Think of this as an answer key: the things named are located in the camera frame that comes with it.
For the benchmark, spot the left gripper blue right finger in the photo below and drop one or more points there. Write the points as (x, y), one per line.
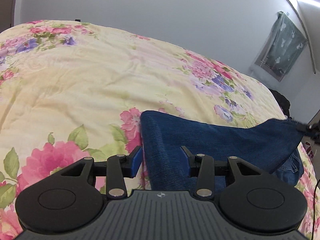
(190, 163)

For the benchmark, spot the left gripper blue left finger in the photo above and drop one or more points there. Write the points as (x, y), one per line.
(131, 163)

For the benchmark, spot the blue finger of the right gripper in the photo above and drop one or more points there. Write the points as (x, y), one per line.
(309, 130)

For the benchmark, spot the blue denim jeans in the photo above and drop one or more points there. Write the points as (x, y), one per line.
(271, 146)

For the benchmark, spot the dark clothes pile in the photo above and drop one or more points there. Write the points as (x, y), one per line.
(282, 101)

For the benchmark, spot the green patterned window curtain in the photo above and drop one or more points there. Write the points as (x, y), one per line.
(282, 48)

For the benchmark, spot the floral yellow bed quilt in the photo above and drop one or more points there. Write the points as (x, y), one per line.
(71, 99)

